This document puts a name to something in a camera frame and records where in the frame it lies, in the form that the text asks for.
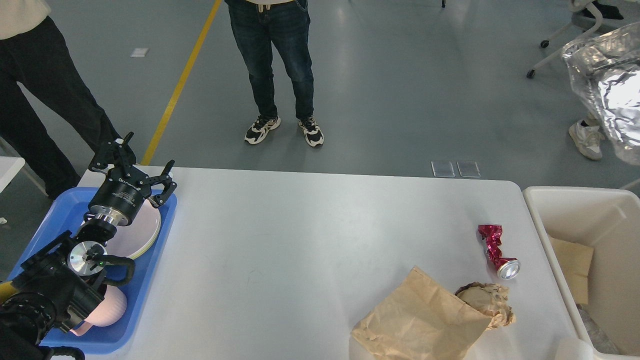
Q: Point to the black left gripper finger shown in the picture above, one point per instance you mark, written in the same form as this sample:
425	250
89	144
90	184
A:
165	179
115	160

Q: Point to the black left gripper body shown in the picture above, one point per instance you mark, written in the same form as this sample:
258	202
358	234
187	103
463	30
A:
118	199

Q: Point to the pink plate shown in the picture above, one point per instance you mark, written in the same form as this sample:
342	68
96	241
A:
133	240

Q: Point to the pink mug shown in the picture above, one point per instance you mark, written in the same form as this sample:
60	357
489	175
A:
109	311

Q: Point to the aluminium foil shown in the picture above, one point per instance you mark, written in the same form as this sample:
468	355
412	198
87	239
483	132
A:
605	73

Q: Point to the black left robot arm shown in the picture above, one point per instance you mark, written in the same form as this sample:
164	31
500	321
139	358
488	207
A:
74	280

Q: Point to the green plate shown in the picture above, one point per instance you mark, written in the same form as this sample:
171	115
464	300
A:
147	245

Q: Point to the small white side table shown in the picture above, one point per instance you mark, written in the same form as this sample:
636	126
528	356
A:
9	168

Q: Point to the person in cream sweater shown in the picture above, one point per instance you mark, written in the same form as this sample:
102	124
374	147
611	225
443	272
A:
34	56

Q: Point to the brown paper bag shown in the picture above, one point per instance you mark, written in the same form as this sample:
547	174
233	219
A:
420	320

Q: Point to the crumpled brown paper ball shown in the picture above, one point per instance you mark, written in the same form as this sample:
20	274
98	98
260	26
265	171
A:
491	300

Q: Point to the crushed red can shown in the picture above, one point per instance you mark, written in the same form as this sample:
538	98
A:
506	268

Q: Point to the beige plastic bin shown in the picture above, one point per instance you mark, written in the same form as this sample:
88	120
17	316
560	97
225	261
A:
606	220

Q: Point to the white office chair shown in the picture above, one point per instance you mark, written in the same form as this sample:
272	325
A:
588	18

